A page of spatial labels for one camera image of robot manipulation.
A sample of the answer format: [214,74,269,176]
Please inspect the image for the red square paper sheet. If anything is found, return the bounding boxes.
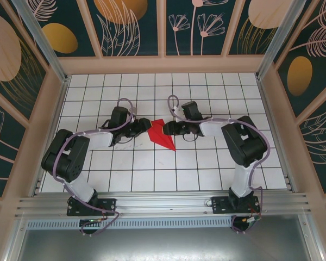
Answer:
[148,119,177,151]

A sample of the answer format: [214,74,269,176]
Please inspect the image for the grey metal sheet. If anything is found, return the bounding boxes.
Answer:
[16,227,316,261]

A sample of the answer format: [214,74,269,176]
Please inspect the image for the small electronics board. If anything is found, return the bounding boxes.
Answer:
[79,218,105,228]
[240,216,263,227]

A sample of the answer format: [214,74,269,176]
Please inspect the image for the aluminium mounting rail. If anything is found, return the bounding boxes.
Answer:
[15,191,312,218]

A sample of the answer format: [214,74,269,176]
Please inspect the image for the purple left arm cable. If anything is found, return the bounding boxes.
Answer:
[53,98,122,237]

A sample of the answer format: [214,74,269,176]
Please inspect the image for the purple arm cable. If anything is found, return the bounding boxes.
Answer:
[167,94,271,234]
[53,98,122,237]

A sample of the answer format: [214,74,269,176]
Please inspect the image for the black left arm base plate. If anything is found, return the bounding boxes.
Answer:
[67,197,117,217]

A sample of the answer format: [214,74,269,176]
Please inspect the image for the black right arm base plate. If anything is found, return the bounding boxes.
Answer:
[211,195,261,214]

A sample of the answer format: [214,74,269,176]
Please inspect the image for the grey slotted cable duct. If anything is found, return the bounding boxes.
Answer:
[27,216,233,229]

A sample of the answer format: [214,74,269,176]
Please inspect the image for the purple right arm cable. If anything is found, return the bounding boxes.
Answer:
[167,94,271,234]

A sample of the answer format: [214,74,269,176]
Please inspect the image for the aluminium side rail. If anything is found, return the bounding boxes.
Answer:
[31,76,71,197]
[256,77,298,192]

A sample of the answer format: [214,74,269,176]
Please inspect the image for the aluminium corner post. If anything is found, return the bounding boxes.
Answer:
[12,0,71,84]
[255,0,309,79]

